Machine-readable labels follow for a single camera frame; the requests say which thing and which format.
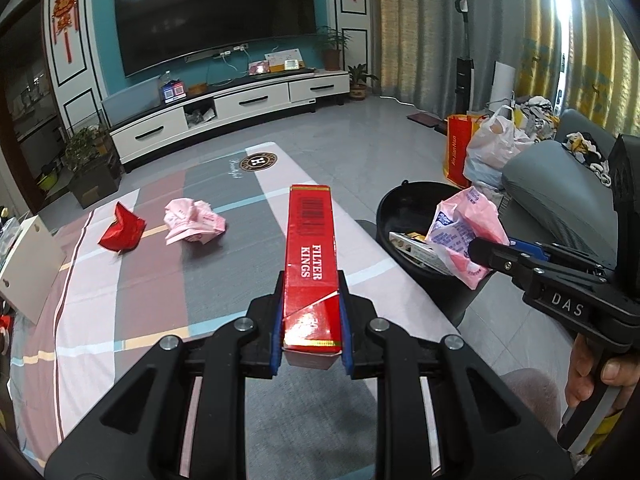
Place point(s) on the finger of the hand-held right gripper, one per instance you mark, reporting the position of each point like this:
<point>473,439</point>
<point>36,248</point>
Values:
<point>530,247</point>
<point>495,257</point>

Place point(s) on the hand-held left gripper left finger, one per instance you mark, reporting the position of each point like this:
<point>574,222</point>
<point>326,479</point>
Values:
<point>276,355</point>

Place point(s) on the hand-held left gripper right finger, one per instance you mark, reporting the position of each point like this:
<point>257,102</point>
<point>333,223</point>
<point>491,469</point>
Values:
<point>346,345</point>

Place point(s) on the pink tissue packet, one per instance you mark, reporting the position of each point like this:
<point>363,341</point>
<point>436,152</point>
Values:
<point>460,230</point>

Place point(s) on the black bin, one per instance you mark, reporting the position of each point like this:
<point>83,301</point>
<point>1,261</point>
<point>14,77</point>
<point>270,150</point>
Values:
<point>400,210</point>

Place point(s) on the red carton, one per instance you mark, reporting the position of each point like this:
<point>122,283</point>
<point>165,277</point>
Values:
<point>310,240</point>

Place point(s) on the person's right hand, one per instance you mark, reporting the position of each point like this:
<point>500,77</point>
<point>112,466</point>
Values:
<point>580,365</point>

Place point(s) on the grey sofa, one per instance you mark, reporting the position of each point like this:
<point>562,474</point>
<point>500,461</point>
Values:
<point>550,185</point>

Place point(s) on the patterned clothes on sofa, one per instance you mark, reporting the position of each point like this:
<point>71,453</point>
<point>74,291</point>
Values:
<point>580,145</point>

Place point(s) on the white plastic bag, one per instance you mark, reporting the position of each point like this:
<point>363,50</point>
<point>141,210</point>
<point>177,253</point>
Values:
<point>492,145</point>

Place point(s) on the red shopping bag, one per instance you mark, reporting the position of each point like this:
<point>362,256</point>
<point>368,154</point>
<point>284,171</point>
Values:
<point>457,150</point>

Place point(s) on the pile of patterned clothes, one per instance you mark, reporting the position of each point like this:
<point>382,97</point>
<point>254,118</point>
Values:
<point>537,110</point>

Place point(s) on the person's leg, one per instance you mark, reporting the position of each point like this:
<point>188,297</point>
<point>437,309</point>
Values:
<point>530,395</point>

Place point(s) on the checked tablecloth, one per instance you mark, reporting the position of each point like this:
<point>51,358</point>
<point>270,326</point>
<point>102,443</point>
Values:
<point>150,285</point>

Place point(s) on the brown floor mat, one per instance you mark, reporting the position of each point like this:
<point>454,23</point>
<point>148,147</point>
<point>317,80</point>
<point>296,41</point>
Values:
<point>425,117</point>

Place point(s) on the pink crumpled wrapper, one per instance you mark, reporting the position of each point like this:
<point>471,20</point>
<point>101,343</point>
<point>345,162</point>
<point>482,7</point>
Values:
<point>192,220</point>

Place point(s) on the white upright panel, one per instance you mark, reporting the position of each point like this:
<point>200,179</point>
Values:
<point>502,82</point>

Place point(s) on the upright vacuum cleaner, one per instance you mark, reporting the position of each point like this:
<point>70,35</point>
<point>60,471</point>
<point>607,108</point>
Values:
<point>462,85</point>

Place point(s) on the yellow patterned curtain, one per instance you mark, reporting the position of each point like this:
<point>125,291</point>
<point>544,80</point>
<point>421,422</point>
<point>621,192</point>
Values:
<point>600,60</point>

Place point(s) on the red crumpled packet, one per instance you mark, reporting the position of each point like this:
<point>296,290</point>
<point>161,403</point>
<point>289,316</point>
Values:
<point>122,230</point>

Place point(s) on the small potted plant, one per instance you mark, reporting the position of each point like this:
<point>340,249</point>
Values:
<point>357,91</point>

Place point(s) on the grey beige curtain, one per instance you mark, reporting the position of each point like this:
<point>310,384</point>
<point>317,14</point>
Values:
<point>425,35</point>

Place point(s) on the potted plant in dark box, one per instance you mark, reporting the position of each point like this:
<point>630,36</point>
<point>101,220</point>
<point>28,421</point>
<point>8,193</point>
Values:
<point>92,185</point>

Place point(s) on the white TV cabinet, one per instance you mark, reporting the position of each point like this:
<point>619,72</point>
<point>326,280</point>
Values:
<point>255,100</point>

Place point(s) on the potted plant in brown pot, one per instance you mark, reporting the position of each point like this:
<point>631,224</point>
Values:
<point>331,57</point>

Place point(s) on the white flat board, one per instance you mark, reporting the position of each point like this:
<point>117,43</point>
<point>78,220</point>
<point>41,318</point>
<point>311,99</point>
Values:
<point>25,270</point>

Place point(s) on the white desk clock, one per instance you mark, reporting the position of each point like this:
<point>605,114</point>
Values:
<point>292,64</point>

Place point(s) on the blue red box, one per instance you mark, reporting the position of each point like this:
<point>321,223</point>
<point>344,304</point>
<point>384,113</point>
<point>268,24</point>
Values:
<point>172,92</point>

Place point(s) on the pink box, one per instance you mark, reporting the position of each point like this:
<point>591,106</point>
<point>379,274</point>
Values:
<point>259,67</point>

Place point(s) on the glass fish tank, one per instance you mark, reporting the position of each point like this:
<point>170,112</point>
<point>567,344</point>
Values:
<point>130,105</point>

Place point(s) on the white card board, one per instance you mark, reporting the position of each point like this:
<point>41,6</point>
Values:
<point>280,56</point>

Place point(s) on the black television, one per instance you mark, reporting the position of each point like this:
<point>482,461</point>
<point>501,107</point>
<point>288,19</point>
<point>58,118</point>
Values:
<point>215,10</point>

